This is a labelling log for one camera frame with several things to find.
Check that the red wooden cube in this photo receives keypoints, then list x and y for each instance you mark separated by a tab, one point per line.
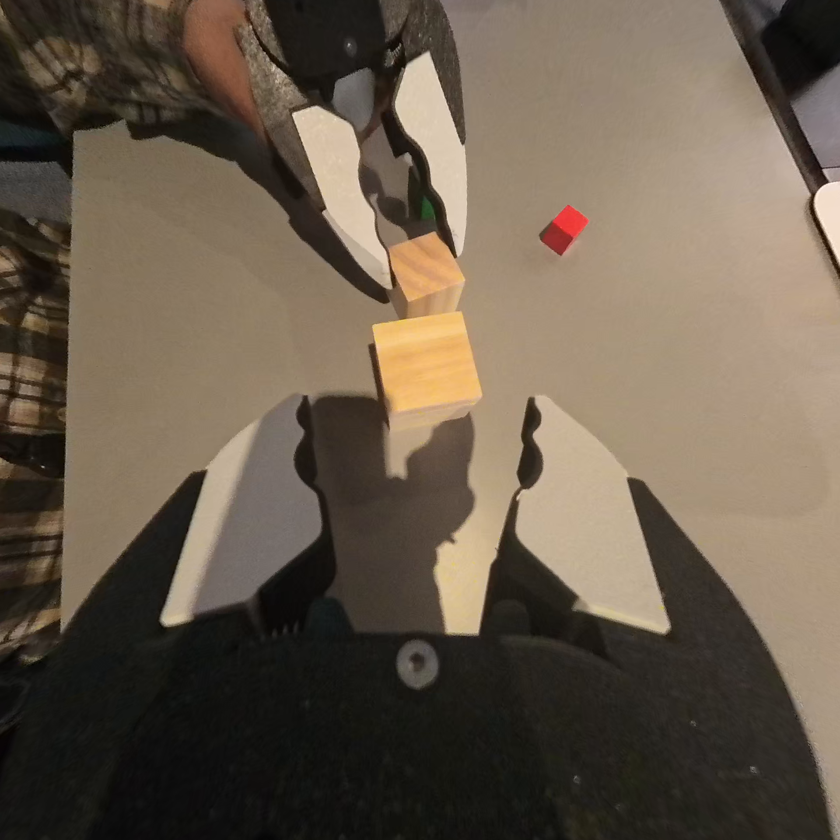
563	228

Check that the large plain wooden cube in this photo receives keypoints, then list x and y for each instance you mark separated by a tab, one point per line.
426	367

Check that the dark grey desk panel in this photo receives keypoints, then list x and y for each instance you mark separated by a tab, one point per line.
787	118

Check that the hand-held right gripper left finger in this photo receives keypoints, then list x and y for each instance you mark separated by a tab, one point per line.
249	512

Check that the teal blue object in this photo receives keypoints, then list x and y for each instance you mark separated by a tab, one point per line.
29	141

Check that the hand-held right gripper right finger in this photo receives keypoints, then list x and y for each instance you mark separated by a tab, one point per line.
584	518

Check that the white rounded base plate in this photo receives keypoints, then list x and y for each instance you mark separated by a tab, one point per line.
828	223

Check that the green wooden cube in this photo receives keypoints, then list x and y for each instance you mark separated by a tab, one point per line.
426	210

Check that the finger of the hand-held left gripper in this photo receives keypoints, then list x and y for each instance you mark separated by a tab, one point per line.
433	124
334	170

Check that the person's left hand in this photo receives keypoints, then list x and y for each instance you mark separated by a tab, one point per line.
220	59

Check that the person's left forearm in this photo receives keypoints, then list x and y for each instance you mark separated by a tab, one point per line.
98	59

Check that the black stand post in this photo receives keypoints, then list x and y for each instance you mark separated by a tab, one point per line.
804	39

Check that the medium plain wooden cube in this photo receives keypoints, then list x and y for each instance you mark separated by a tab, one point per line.
423	269

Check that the person's plaid shirt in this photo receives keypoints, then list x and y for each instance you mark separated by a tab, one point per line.
33	426

